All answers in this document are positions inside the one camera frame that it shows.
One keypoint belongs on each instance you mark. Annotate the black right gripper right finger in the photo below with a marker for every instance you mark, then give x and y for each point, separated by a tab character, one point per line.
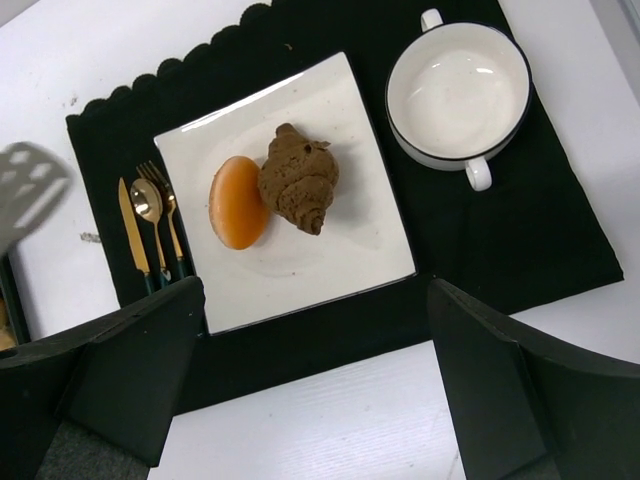
527	405

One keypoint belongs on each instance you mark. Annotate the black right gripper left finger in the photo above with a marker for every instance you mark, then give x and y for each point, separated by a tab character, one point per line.
96	401

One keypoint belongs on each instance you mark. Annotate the plain orange bun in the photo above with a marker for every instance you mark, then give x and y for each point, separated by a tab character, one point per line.
237	213

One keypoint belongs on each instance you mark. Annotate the silver metal tongs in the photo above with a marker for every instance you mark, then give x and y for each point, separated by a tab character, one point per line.
34	183

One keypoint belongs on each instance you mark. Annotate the brown croissant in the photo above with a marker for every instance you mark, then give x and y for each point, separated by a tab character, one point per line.
298	179

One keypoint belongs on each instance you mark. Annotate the black baking tray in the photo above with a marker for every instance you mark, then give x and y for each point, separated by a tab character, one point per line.
12	304

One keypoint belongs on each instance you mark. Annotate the black placemat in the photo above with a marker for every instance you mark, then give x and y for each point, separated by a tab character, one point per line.
531	239

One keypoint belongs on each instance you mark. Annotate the white square plate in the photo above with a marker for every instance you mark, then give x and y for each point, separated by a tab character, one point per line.
363	243

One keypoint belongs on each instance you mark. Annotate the gold spoon green handle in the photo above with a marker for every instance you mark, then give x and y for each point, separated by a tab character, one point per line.
147	203

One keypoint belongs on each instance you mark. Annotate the white two-handled bowl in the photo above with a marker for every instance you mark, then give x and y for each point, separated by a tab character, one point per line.
457	95

